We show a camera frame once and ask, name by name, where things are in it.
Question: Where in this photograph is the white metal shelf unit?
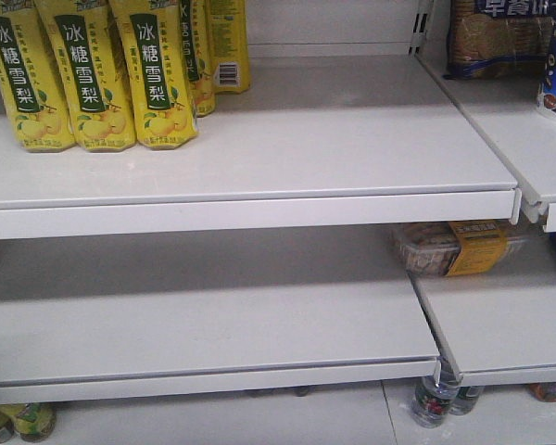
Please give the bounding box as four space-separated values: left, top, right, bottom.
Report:
0 1 556 444

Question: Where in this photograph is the clear cookie box yellow label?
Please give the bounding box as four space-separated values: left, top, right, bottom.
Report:
390 220 535 276

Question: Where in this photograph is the yellow pear drink carton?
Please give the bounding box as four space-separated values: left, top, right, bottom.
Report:
0 1 76 153
109 0 198 150
35 0 136 152

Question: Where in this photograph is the clear water bottle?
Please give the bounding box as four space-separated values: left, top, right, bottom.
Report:
411 376 460 428

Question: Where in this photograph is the blue biscuit bag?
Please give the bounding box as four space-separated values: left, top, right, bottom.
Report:
447 0 552 80

